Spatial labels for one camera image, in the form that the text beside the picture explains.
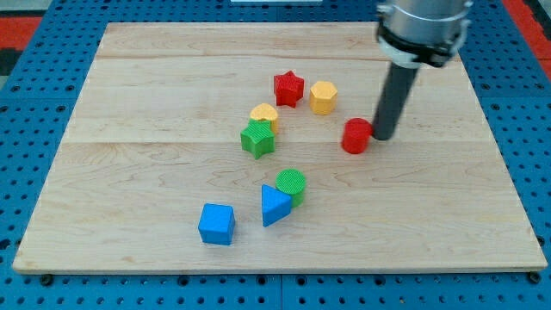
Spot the red star block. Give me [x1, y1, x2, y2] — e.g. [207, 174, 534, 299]
[273, 71, 305, 108]

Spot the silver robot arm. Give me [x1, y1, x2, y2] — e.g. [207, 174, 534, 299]
[372, 0, 473, 140]

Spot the yellow hexagon block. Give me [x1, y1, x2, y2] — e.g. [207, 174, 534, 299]
[309, 81, 337, 115]

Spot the blue triangle block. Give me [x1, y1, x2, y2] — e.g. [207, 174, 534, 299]
[261, 184, 292, 227]

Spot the green cylinder block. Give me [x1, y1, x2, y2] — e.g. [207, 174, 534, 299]
[275, 169, 306, 208]

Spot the green star block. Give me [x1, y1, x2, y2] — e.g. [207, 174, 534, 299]
[240, 119, 276, 159]

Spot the blue cube block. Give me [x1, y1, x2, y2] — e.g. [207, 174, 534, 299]
[198, 203, 235, 245]

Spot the yellow heart block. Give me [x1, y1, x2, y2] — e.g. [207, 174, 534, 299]
[250, 102, 279, 134]

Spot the red cylinder block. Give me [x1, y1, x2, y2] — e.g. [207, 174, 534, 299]
[341, 118, 372, 154]

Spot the light wooden board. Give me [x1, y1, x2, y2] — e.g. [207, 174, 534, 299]
[13, 22, 548, 275]

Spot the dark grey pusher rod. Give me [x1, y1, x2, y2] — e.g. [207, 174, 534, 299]
[372, 63, 418, 140]

